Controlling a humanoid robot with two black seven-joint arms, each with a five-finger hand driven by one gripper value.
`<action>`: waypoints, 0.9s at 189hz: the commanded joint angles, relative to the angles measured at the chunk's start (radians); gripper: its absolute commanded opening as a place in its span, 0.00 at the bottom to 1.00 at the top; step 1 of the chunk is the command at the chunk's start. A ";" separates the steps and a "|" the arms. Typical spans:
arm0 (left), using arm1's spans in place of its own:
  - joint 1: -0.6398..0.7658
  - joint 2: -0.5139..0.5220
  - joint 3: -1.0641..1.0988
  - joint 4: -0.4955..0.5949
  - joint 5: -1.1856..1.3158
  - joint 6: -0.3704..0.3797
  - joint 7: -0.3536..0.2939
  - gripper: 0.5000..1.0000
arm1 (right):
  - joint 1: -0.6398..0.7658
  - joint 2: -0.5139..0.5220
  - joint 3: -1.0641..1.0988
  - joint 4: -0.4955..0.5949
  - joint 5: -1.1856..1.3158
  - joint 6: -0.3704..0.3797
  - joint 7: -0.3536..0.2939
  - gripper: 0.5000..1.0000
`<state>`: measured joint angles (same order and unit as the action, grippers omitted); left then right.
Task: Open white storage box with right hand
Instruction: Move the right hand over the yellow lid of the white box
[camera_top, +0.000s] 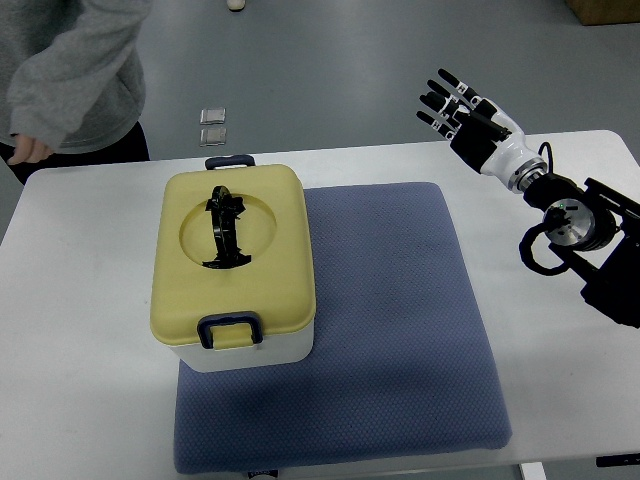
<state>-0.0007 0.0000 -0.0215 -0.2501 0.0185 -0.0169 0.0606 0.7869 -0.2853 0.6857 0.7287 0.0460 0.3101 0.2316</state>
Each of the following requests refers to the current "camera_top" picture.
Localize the lower metal floor plate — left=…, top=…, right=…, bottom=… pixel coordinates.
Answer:
left=199, top=127, right=227, bottom=147

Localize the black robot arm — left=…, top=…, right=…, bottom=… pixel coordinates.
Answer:
left=519, top=142, right=639, bottom=328

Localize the white storage box base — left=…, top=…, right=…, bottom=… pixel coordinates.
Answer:
left=171, top=320, right=315, bottom=373

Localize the person in grey sweatshirt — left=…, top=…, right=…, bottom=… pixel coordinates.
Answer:
left=1, top=0, right=152, bottom=183

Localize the yellow box lid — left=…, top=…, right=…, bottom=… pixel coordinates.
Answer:
left=150, top=165, right=316, bottom=348

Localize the brown cardboard box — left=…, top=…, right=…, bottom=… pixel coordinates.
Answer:
left=566, top=0, right=639, bottom=26

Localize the white shoe tip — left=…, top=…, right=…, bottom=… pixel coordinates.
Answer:
left=226, top=0, right=246, bottom=12

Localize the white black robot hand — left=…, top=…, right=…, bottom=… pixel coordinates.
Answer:
left=416, top=68, right=549, bottom=193

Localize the blue foam cushion mat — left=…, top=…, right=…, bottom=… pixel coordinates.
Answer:
left=174, top=182, right=512, bottom=474

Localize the person's bare hand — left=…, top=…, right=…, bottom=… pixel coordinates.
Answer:
left=7, top=134, right=53, bottom=165

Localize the black table control panel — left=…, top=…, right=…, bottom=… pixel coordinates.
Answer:
left=596, top=453, right=640, bottom=468

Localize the upper metal floor plate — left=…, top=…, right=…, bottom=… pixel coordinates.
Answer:
left=200, top=107, right=226, bottom=125

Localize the metal floor plate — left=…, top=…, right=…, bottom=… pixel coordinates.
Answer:
left=199, top=127, right=227, bottom=147
left=200, top=107, right=226, bottom=125

